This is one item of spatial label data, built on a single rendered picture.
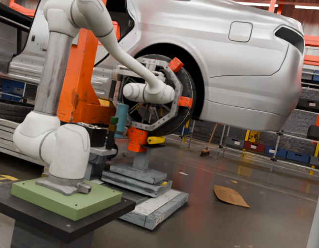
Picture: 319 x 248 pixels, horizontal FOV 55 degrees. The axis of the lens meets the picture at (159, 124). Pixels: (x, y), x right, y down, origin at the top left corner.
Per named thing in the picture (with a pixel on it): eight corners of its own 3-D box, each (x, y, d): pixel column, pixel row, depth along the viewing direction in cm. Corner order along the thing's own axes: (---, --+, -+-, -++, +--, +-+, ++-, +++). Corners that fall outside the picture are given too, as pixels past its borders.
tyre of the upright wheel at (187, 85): (151, 150, 265) (212, 106, 247) (139, 152, 243) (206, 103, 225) (113, 90, 280) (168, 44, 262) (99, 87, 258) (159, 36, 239)
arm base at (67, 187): (75, 199, 122) (78, 186, 122) (33, 183, 130) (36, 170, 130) (100, 191, 139) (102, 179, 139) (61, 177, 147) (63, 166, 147)
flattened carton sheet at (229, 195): (237, 192, 345) (238, 189, 345) (249, 208, 291) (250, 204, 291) (211, 187, 346) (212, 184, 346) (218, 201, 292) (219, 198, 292)
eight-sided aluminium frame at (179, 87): (173, 136, 232) (188, 65, 229) (170, 136, 226) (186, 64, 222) (112, 121, 251) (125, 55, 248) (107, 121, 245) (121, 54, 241)
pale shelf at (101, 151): (116, 154, 196) (117, 149, 196) (102, 156, 181) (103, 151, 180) (63, 139, 211) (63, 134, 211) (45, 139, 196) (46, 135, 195)
